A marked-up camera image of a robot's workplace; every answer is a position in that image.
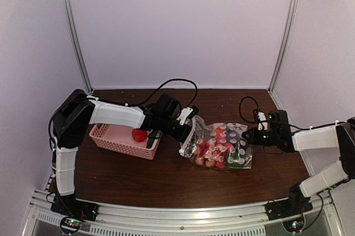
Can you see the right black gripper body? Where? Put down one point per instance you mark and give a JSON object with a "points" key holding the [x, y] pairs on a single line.
{"points": [[270, 140]]}

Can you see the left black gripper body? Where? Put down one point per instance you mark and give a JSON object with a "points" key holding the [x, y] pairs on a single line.
{"points": [[179, 135]]}

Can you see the green fake cucumber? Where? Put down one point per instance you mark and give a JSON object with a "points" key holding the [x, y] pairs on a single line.
{"points": [[153, 138]]}

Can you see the clear zip top bag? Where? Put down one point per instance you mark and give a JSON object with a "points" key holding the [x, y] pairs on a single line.
{"points": [[217, 146]]}

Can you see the pink plastic basket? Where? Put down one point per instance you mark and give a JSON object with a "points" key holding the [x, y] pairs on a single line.
{"points": [[118, 138]]}

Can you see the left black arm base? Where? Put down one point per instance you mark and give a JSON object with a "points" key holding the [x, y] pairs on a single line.
{"points": [[75, 208]]}

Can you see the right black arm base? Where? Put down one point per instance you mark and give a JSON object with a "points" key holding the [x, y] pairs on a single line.
{"points": [[288, 205]]}

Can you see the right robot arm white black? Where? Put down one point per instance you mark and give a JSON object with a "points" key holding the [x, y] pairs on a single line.
{"points": [[276, 131]]}

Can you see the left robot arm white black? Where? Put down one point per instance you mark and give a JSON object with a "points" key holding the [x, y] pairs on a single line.
{"points": [[68, 125]]}

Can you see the right circuit board with leds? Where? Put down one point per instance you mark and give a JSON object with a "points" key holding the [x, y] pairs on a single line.
{"points": [[294, 225]]}

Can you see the circuit board with leds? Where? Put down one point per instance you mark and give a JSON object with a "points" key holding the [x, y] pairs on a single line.
{"points": [[294, 225], [70, 225]]}

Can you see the left circuit board with leds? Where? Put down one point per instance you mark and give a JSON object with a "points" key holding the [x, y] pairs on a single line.
{"points": [[70, 225]]}

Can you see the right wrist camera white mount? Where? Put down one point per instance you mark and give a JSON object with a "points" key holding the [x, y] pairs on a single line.
{"points": [[260, 118]]}

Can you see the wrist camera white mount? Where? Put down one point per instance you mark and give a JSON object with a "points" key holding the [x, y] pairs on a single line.
{"points": [[260, 118], [187, 113]]}

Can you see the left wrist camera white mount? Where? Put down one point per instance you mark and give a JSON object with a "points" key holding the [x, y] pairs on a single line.
{"points": [[187, 113]]}

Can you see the front aluminium rail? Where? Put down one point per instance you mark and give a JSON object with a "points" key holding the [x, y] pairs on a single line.
{"points": [[247, 219]]}

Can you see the right aluminium frame post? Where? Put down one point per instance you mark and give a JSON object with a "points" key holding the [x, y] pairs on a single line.
{"points": [[290, 18]]}

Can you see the aluminium frame post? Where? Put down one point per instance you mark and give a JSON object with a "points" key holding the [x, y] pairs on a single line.
{"points": [[290, 18], [76, 46]]}

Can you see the left aluminium frame post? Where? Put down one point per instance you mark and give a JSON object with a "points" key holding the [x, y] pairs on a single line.
{"points": [[76, 46]]}

